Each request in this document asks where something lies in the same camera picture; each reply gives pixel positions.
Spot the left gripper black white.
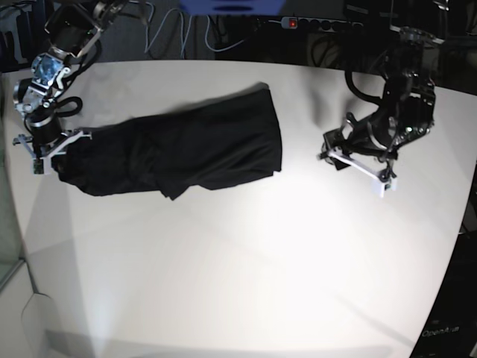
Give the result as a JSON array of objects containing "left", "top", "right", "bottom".
[{"left": 317, "top": 112, "right": 398, "bottom": 181}]

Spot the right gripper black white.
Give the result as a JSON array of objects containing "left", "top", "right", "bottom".
[{"left": 12, "top": 117, "right": 92, "bottom": 162}]

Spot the dark navy long-sleeve T-shirt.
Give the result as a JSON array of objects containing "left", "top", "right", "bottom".
[{"left": 52, "top": 83, "right": 282, "bottom": 199}]

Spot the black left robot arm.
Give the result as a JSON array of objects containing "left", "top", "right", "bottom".
[{"left": 318, "top": 26, "right": 444, "bottom": 185}]

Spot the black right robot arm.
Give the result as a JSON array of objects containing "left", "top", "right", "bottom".
[{"left": 13, "top": 1, "right": 127, "bottom": 174}]

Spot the blue plastic bin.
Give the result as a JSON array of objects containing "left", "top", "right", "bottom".
[{"left": 180, "top": 0, "right": 285, "bottom": 16}]

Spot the black OpenArm labelled case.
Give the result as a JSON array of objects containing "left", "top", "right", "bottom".
[{"left": 411, "top": 232, "right": 476, "bottom": 357}]

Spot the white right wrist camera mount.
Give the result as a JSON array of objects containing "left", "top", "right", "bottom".
[{"left": 32, "top": 157, "right": 53, "bottom": 175}]

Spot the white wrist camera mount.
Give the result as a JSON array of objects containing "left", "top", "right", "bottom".
[
  {"left": 373, "top": 178, "right": 397, "bottom": 198},
  {"left": 32, "top": 157, "right": 53, "bottom": 175}
]

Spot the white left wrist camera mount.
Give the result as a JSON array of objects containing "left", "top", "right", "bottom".
[{"left": 373, "top": 178, "right": 397, "bottom": 198}]

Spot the black power strip red switch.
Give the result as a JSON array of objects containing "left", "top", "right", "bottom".
[{"left": 278, "top": 16, "right": 364, "bottom": 34}]

